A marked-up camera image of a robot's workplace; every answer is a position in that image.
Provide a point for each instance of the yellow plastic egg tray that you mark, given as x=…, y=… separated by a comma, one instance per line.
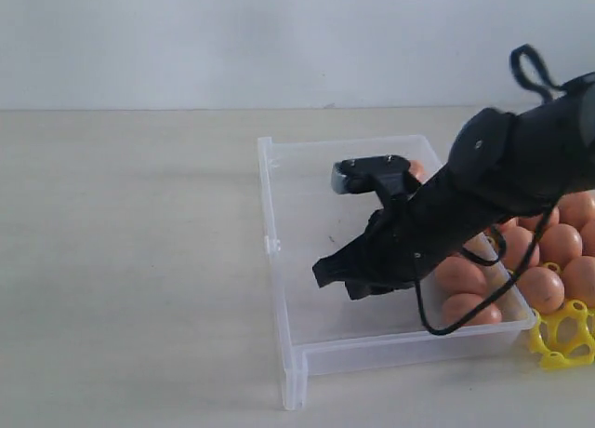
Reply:
x=563, y=339

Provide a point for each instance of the brown egg far corner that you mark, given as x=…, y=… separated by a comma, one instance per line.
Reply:
x=457, y=306

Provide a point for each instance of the clear plastic container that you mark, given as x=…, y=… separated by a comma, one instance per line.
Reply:
x=321, y=330

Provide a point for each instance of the brown egg placed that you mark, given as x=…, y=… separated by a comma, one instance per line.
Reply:
x=531, y=223
x=576, y=209

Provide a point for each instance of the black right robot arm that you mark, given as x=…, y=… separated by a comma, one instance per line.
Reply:
x=501, y=165

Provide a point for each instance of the brown egg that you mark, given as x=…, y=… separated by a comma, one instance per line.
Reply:
x=542, y=289
x=455, y=275
x=518, y=240
x=578, y=280
x=560, y=244

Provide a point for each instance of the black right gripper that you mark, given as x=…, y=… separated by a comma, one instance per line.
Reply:
x=376, y=262

